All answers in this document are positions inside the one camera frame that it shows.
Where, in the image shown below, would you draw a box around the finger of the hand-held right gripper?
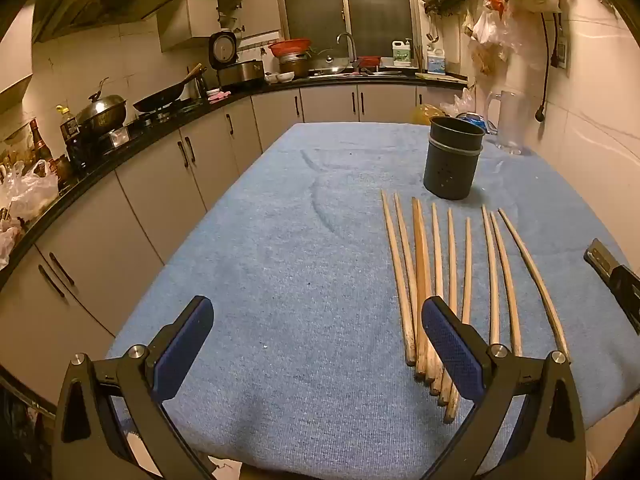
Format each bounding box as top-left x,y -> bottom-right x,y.
607,265 -> 640,333
584,239 -> 626,286

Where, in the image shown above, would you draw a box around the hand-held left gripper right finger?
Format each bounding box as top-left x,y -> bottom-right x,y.
421,296 -> 587,480

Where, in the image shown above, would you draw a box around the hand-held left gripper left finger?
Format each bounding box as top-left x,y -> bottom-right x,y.
51,296 -> 216,480

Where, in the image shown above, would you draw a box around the row of wooden chopsticks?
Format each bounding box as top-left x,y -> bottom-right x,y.
380,189 -> 572,425

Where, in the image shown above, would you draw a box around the black utensil holder cup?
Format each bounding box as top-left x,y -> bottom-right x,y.
423,116 -> 486,201

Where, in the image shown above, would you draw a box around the blue table cloth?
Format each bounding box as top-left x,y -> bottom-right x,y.
105,122 -> 640,471

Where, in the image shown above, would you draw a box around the grey base cabinets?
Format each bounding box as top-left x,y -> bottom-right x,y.
0,82 -> 441,406

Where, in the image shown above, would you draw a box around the clear plastic pitcher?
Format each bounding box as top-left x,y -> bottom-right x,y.
484,89 -> 531,156

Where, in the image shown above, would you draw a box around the blue plastic bag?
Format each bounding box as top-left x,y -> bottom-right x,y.
455,112 -> 488,133

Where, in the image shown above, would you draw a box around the white plastic bag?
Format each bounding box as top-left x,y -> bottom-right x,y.
440,87 -> 476,118

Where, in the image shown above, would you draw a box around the crumpled clear plastic bags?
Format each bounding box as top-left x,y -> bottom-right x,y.
0,160 -> 60,271

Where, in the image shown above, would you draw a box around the yellow plastic bag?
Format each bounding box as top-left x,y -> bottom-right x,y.
412,104 -> 446,126

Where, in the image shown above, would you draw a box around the cooking oil bottle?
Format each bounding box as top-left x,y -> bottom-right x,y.
56,105 -> 83,171

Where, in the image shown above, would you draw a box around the steel wok with lid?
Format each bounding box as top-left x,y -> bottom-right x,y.
75,77 -> 128,136

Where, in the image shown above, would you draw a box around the black wok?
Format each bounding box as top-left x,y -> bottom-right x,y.
132,63 -> 208,113

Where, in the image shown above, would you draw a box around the dark glass bottle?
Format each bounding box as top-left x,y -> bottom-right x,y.
27,119 -> 53,161

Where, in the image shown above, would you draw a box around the black kitchen counter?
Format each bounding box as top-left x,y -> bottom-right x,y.
0,71 -> 471,286

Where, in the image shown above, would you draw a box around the silver electric cooker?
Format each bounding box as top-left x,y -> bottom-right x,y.
217,60 -> 266,88

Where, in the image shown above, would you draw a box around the white jug green label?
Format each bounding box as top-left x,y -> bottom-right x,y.
392,40 -> 416,67

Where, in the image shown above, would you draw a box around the kitchen faucet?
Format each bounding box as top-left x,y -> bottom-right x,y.
336,32 -> 358,73

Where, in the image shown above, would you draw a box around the glass pot lid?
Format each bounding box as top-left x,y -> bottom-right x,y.
307,47 -> 346,68

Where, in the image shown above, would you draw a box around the red plastic basin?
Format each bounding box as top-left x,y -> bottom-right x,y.
268,38 -> 312,58

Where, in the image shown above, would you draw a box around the range hood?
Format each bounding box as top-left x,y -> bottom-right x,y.
32,0 -> 196,43

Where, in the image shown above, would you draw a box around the kitchen window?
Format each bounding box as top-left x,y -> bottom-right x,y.
275,0 -> 421,61

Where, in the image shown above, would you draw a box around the black power cable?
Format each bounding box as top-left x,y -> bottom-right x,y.
535,12 -> 561,123

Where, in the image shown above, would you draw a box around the grey wall cabinets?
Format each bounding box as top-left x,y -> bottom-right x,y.
45,0 -> 283,53

